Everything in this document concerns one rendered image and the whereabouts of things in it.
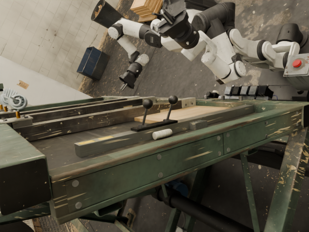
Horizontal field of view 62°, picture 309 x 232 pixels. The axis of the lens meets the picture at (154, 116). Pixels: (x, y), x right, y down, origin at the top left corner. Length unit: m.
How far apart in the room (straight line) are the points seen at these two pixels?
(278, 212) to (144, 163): 0.85
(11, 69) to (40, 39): 1.67
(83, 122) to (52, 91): 3.90
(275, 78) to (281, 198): 1.27
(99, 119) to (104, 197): 0.74
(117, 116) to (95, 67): 4.38
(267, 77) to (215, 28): 1.25
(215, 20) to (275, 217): 0.96
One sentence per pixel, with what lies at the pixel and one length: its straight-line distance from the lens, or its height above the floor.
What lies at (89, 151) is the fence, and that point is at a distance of 0.88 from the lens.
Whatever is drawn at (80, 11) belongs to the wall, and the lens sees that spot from 6.79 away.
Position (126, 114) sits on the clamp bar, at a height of 1.36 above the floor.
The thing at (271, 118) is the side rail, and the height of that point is 1.12.
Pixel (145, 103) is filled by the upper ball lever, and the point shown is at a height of 1.56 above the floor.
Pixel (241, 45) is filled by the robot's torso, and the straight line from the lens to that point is 1.74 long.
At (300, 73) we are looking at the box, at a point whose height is 0.93.
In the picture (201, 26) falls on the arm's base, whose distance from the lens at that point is 1.30.
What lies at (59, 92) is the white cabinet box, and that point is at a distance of 5.21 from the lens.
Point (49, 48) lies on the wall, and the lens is 6.56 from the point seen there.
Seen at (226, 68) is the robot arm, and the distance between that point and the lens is 1.22.
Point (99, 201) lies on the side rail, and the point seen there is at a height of 1.72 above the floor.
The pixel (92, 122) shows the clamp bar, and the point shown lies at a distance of 1.33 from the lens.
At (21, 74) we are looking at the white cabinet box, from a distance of 5.08.
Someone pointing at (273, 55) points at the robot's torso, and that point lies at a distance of 2.03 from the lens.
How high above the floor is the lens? 2.05
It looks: 35 degrees down
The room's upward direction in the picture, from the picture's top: 64 degrees counter-clockwise
